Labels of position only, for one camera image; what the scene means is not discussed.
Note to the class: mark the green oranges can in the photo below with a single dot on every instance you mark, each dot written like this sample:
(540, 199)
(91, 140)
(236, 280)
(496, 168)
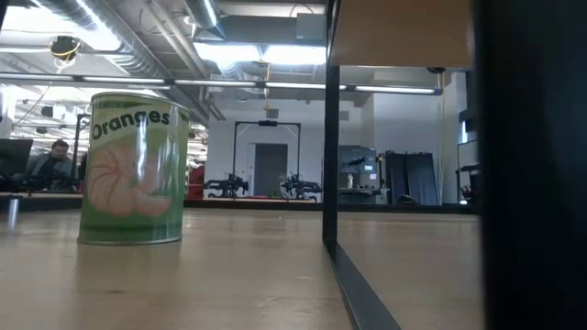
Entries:
(133, 183)

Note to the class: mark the background black robot arm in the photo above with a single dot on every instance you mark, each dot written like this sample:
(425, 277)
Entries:
(300, 187)
(229, 185)

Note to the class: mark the small hanging grey box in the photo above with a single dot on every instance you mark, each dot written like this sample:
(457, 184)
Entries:
(272, 113)

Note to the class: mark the white bottle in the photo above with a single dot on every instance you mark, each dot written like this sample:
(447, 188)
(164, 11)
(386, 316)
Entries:
(350, 181)

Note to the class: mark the dark background monitor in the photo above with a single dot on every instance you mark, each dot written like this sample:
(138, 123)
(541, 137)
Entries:
(360, 158)

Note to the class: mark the background desk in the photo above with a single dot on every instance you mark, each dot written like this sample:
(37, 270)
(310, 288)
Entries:
(364, 192)

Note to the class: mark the red background object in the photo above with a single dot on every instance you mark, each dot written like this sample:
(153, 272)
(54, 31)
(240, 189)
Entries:
(198, 183)

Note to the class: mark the bright ceiling light panel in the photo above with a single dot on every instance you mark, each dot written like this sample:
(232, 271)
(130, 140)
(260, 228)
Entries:
(275, 54)

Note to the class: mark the long LED light bar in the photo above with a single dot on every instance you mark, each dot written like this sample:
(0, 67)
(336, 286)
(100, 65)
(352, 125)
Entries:
(215, 83)

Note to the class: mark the round black floor object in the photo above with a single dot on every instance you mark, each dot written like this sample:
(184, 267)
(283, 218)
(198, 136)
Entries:
(407, 200)

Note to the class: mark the black curtain panels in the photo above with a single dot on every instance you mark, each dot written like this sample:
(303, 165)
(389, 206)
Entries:
(413, 179)

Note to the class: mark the grey ceiling box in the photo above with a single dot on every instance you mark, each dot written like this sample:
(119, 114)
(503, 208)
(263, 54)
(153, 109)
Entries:
(312, 27)

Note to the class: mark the black equipment stand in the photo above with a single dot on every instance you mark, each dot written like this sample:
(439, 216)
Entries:
(467, 183)

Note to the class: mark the person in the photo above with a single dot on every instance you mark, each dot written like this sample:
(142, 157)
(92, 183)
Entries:
(50, 167)

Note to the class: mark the black monitor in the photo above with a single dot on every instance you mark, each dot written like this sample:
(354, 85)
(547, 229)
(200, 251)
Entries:
(14, 156)

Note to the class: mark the door in far wall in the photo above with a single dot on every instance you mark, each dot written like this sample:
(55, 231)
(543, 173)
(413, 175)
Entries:
(270, 165)

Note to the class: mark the black gantry frame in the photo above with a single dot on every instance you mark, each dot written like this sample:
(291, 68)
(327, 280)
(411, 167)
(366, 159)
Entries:
(75, 137)
(268, 123)

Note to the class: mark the black ceiling camera dome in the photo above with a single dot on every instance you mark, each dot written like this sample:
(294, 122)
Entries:
(435, 70)

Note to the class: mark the smooth silver ceiling duct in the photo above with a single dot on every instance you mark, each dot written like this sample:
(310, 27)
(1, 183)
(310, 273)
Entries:
(202, 14)

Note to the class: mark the dark wall screen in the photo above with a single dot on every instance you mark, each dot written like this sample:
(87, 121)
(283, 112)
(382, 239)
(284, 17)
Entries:
(467, 121)

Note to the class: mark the black frame wooden shelf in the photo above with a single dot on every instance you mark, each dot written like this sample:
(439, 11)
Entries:
(532, 183)

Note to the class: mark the black overhead camera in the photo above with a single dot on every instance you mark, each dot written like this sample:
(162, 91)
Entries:
(65, 47)

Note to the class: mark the short metal post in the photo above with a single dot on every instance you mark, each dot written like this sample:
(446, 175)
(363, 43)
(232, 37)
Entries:
(13, 213)

